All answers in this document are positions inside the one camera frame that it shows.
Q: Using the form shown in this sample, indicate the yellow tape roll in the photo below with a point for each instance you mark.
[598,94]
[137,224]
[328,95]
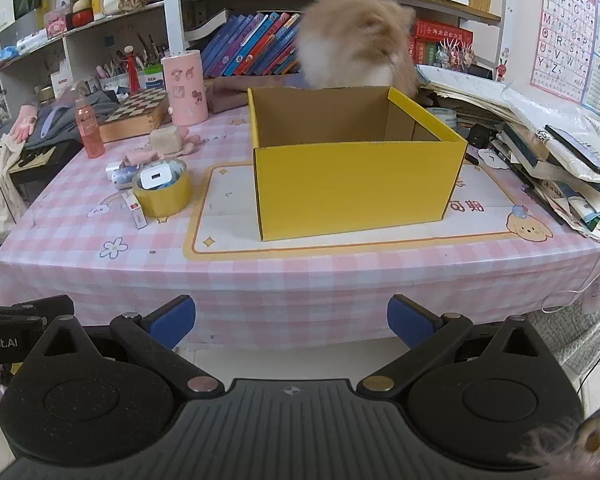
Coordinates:
[162,202]

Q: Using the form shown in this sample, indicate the pens in holders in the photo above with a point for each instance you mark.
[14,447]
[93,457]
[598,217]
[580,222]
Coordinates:
[112,67]

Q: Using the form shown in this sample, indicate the alphabet wall poster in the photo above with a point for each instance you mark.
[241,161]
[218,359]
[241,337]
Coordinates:
[562,30]

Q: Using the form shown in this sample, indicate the white desk mat yellow border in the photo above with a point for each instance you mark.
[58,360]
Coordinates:
[225,210]

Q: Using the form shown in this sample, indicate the black piano keyboard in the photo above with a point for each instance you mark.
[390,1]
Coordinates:
[37,157]

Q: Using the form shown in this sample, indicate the stack of papers and books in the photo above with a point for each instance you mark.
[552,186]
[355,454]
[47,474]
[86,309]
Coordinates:
[545,155]

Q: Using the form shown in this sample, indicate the row of colourful books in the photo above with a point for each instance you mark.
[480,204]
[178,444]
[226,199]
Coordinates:
[252,45]

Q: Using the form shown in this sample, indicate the blurred fluffy fur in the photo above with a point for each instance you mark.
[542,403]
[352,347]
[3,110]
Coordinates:
[580,442]

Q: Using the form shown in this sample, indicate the white charger plug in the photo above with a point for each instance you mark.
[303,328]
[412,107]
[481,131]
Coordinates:
[155,177]

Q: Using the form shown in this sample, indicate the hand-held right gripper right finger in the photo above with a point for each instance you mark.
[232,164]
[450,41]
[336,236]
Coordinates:
[409,319]

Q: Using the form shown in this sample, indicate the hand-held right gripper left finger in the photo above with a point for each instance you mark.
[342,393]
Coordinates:
[172,321]

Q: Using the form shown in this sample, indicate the pink checked tablecloth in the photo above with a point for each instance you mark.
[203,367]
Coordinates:
[130,270]

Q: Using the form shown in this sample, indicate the pink spray bottle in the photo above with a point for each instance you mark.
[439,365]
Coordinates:
[92,135]

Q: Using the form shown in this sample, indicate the fluffy cream cat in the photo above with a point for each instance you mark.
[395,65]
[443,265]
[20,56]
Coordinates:
[350,45]

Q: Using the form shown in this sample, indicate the thick black book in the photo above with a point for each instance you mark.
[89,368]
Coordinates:
[207,22]

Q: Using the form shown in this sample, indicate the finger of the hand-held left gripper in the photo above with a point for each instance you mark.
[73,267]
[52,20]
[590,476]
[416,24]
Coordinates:
[40,306]

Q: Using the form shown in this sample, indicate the beige foam block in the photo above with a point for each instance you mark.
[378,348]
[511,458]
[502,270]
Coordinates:
[165,141]

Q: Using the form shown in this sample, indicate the red round jar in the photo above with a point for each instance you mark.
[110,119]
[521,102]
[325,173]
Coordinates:
[82,12]

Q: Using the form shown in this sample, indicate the white shelf unit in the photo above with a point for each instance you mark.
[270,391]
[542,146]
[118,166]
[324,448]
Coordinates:
[172,5]

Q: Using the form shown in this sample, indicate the grey clothes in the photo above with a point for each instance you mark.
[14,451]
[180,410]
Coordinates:
[60,120]

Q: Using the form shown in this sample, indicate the pink glove with bear patch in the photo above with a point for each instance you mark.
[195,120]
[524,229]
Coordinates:
[24,122]

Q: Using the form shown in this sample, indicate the yellow cardboard box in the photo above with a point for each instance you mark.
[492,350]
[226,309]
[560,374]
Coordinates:
[350,190]

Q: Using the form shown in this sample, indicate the pink cylinder with stickers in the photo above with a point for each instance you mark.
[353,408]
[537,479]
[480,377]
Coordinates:
[185,90]

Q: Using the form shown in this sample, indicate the wooden chessboard box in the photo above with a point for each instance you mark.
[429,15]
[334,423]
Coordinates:
[135,110]

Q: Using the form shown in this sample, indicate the small white stick box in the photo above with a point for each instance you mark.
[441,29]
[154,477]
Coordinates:
[136,210]

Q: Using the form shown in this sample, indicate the beige canvas bag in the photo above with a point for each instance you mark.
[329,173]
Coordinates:
[0,190]

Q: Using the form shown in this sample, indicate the red doll figure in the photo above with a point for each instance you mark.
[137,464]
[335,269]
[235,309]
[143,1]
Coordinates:
[130,67]

